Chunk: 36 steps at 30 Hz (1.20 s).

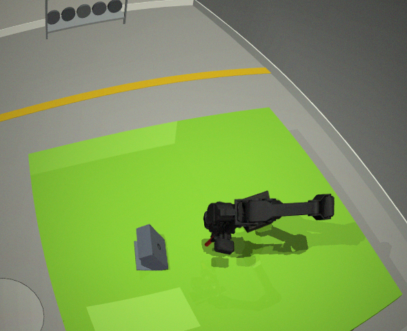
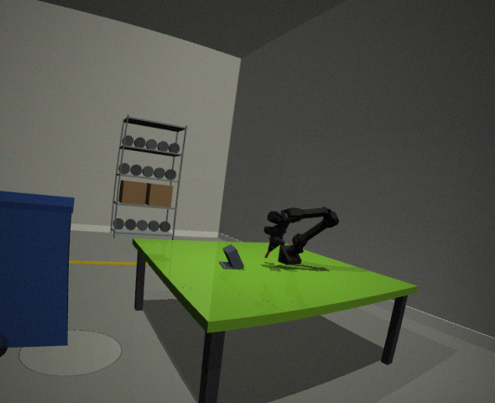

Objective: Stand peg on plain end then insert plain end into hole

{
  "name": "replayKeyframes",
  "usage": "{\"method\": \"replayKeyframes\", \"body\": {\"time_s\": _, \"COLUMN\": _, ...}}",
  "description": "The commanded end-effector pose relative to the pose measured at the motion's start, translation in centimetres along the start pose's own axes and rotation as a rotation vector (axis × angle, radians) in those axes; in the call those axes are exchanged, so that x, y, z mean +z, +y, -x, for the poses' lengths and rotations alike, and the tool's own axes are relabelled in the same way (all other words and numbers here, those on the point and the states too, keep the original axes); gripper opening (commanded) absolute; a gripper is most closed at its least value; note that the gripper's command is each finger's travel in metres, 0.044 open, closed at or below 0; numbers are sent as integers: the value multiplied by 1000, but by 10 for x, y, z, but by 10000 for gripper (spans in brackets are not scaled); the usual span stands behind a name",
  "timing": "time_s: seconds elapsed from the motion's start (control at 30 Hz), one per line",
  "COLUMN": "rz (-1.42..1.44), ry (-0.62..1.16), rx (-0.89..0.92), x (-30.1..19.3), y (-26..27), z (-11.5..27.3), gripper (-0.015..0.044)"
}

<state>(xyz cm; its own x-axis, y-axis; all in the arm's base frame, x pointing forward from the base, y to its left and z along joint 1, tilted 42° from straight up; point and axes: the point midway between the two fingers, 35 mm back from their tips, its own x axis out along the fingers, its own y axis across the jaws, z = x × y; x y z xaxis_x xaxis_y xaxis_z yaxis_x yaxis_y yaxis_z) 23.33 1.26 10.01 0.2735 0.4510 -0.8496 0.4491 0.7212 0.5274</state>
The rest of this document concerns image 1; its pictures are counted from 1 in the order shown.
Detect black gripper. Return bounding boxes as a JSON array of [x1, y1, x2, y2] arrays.
[[210, 221, 241, 254]]

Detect dark red peg with white band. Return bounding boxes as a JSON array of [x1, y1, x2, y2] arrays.
[[205, 236, 213, 247]]

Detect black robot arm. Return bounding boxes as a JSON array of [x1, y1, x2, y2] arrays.
[[203, 194, 335, 232]]

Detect grey sloped panel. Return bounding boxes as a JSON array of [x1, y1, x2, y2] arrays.
[[134, 224, 168, 271]]

